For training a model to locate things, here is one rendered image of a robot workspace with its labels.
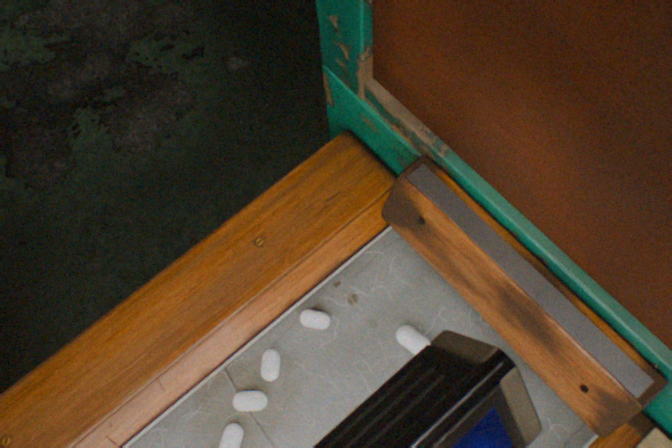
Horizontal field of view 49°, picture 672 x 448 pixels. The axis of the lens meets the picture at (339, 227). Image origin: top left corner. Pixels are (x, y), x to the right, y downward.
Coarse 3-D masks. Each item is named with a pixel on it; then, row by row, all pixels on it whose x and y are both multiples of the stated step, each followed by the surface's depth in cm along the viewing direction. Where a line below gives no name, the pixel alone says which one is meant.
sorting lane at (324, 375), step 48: (384, 240) 81; (336, 288) 79; (384, 288) 78; (432, 288) 78; (288, 336) 77; (336, 336) 76; (384, 336) 76; (432, 336) 76; (480, 336) 76; (240, 384) 75; (288, 384) 75; (336, 384) 74; (528, 384) 74; (144, 432) 73; (192, 432) 73; (288, 432) 73; (576, 432) 72
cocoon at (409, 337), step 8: (400, 328) 75; (408, 328) 74; (400, 336) 74; (408, 336) 74; (416, 336) 74; (424, 336) 74; (408, 344) 74; (416, 344) 74; (424, 344) 74; (416, 352) 74
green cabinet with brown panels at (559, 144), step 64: (320, 0) 68; (384, 0) 61; (448, 0) 54; (512, 0) 48; (576, 0) 43; (640, 0) 39; (384, 64) 69; (448, 64) 60; (512, 64) 53; (576, 64) 47; (640, 64) 42; (448, 128) 67; (512, 128) 58; (576, 128) 52; (640, 128) 46; (512, 192) 65; (576, 192) 57; (640, 192) 50; (576, 256) 64; (640, 256) 56; (640, 320) 62
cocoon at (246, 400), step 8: (240, 392) 73; (248, 392) 73; (256, 392) 73; (240, 400) 72; (248, 400) 72; (256, 400) 72; (264, 400) 73; (240, 408) 72; (248, 408) 72; (256, 408) 72
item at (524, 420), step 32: (448, 352) 41; (480, 352) 39; (384, 384) 43; (416, 384) 40; (448, 384) 38; (480, 384) 37; (512, 384) 38; (352, 416) 42; (384, 416) 39; (416, 416) 37; (448, 416) 36; (480, 416) 37; (512, 416) 39
